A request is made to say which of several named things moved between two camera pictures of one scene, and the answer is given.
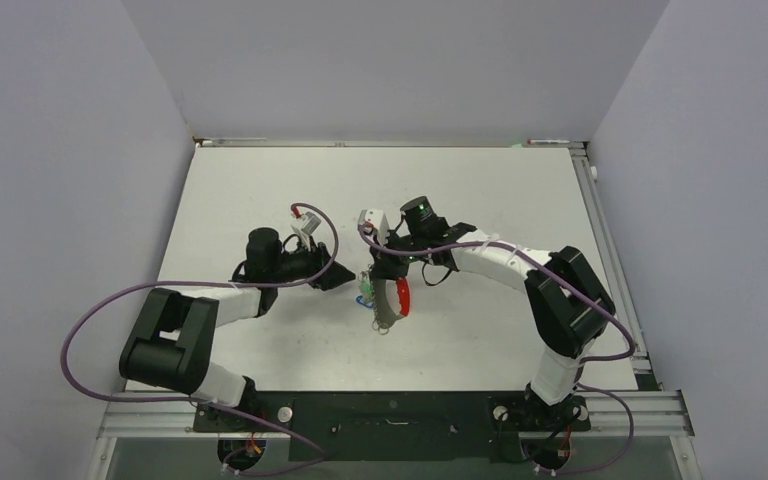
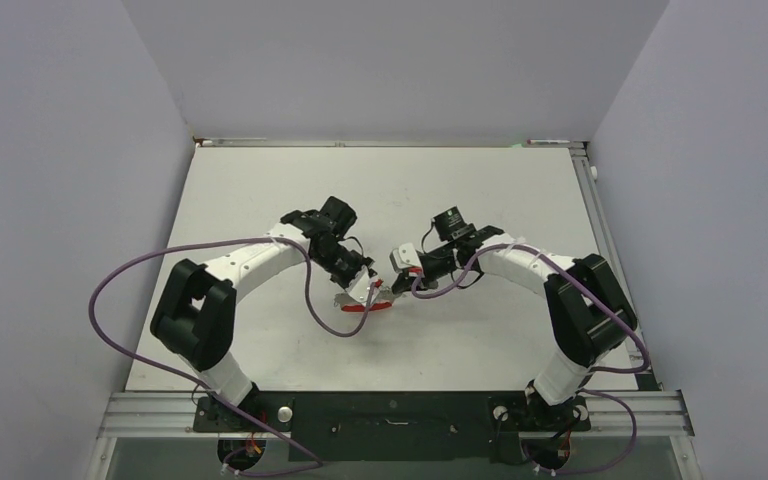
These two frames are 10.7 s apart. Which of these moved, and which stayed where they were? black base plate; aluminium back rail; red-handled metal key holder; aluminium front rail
Moved: red-handled metal key holder
Stayed: aluminium front rail; aluminium back rail; black base plate
